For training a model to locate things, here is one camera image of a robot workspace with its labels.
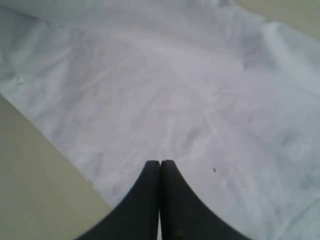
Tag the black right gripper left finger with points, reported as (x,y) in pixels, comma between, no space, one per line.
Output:
(136,217)

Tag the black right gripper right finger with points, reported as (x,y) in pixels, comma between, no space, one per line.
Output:
(183,216)

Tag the white t-shirt red lettering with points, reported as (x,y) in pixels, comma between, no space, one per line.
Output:
(232,96)

